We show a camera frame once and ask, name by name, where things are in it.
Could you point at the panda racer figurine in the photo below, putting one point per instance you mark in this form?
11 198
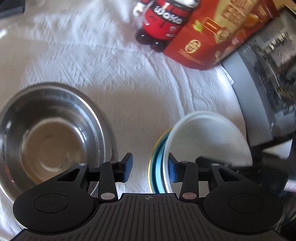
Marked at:
162 21

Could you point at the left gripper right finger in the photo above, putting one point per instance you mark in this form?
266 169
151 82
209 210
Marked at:
186 173

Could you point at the red quail eggs bag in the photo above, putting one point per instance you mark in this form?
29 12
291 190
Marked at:
217 28

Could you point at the white paper bowl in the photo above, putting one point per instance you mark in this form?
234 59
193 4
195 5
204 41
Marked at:
204 134

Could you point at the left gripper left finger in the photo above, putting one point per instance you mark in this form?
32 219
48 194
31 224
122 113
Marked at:
112 173

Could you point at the blue enamel bowl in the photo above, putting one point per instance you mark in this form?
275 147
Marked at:
159 166

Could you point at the stainless steel bowl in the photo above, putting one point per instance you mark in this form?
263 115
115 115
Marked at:
47 128

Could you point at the cream bowl yellow rim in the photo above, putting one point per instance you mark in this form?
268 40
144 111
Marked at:
151 166

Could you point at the white glass PC case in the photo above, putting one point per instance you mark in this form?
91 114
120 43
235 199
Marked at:
263 74

